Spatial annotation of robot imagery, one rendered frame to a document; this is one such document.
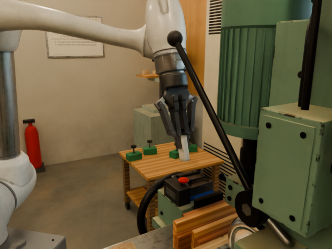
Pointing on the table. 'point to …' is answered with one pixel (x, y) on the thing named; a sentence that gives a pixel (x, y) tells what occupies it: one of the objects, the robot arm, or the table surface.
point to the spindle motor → (249, 59)
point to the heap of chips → (124, 246)
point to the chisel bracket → (232, 188)
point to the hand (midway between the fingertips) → (183, 147)
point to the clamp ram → (201, 201)
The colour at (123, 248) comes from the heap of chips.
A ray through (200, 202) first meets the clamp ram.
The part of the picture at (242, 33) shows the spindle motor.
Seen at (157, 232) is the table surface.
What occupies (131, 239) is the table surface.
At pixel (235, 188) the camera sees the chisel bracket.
